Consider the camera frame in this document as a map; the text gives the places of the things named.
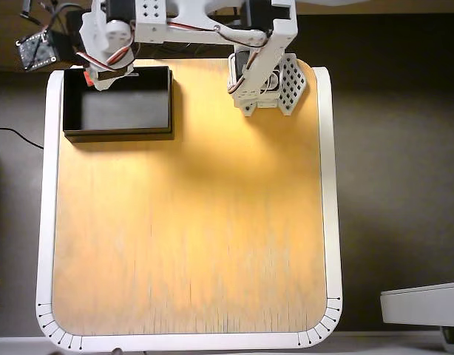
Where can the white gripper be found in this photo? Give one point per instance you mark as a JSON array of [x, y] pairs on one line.
[[106, 82]]

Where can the red lego block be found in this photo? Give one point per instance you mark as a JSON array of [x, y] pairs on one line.
[[88, 78]]

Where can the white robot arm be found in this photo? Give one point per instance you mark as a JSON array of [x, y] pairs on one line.
[[190, 26]]

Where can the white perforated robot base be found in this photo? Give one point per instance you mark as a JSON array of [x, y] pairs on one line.
[[291, 85]]

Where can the black rectangular bin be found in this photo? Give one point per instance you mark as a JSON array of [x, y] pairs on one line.
[[116, 107]]

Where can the white table rim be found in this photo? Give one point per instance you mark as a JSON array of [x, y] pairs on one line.
[[49, 185]]

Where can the white grey appliance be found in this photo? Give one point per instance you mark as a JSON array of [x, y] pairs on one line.
[[423, 307]]

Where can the white rounded device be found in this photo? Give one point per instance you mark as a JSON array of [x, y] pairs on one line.
[[452, 338]]

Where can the black wrist camera board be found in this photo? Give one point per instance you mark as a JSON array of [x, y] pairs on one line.
[[36, 50]]

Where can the wooden desk frame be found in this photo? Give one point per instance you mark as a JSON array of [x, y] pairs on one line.
[[1, 44]]

